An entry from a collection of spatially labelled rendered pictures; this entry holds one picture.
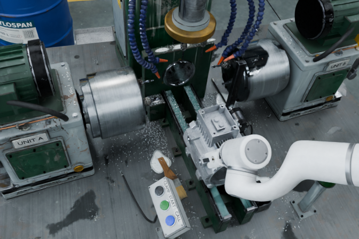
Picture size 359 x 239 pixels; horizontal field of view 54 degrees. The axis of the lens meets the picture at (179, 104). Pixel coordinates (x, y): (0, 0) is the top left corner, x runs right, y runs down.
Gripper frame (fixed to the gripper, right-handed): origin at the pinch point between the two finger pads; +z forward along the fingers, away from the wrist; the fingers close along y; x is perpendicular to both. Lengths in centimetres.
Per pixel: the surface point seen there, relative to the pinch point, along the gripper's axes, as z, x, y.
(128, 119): 14.9, 20.4, -21.8
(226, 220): 8.7, -22.2, 0.9
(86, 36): 141, 101, -20
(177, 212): -4.8, -12.2, -17.5
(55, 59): 73, 66, -43
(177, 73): 30.4, 36.0, 5.1
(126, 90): 11.4, 29.9, -20.5
